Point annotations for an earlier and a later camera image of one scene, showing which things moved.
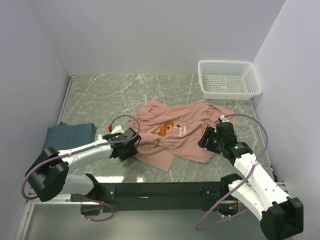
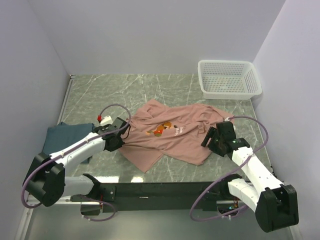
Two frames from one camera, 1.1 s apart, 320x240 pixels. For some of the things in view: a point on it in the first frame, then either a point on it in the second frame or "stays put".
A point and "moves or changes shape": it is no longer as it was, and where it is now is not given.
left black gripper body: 131,150 to 118,145
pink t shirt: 167,131 moves or changes shape
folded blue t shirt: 66,135 stays put
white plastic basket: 228,79 stays put
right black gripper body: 213,143 stays put
